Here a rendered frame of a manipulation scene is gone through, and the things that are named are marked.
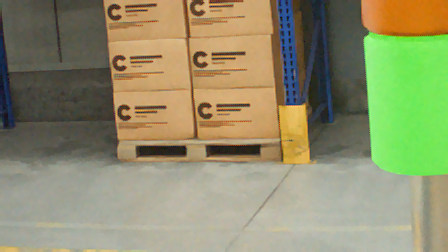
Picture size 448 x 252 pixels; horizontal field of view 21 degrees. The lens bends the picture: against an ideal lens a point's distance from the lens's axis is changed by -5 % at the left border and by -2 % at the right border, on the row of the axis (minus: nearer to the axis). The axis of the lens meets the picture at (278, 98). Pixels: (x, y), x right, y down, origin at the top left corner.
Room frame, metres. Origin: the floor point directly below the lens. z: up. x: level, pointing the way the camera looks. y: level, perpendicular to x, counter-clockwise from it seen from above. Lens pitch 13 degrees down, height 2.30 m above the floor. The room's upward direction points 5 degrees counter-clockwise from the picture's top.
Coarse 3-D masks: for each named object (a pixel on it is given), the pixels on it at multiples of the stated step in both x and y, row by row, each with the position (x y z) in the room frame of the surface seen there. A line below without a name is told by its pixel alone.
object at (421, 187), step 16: (416, 176) 0.48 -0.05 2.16; (432, 176) 0.48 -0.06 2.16; (416, 192) 0.48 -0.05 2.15; (432, 192) 0.48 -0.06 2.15; (416, 208) 0.48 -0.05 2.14; (432, 208) 0.48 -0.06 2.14; (416, 224) 0.48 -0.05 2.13; (432, 224) 0.48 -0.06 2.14; (416, 240) 0.48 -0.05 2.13; (432, 240) 0.48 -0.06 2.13
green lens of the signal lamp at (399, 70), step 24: (384, 48) 0.47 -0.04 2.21; (408, 48) 0.46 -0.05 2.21; (432, 48) 0.46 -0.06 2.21; (384, 72) 0.47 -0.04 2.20; (408, 72) 0.46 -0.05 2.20; (432, 72) 0.46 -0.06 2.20; (384, 96) 0.47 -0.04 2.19; (408, 96) 0.46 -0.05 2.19; (432, 96) 0.46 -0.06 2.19; (384, 120) 0.47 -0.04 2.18; (408, 120) 0.46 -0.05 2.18; (432, 120) 0.46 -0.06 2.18; (384, 144) 0.47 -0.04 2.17; (408, 144) 0.46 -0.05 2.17; (432, 144) 0.46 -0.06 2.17; (384, 168) 0.48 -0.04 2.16; (408, 168) 0.46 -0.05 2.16; (432, 168) 0.46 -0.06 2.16
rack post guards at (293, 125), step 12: (288, 108) 8.08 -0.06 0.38; (300, 108) 8.07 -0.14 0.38; (288, 120) 8.08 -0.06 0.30; (300, 120) 8.07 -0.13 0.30; (288, 132) 8.09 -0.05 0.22; (300, 132) 8.06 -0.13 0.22; (288, 144) 8.09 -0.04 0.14; (300, 144) 8.07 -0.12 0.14; (288, 156) 8.09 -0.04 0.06; (300, 156) 8.07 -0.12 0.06
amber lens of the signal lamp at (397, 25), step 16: (368, 0) 0.48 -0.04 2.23; (384, 0) 0.47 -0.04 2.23; (400, 0) 0.46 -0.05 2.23; (416, 0) 0.46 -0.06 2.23; (432, 0) 0.46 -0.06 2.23; (368, 16) 0.48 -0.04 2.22; (384, 16) 0.47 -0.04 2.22; (400, 16) 0.46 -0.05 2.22; (416, 16) 0.46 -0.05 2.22; (432, 16) 0.46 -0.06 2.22; (384, 32) 0.47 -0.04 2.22; (400, 32) 0.47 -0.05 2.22; (416, 32) 0.46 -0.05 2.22; (432, 32) 0.46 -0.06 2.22
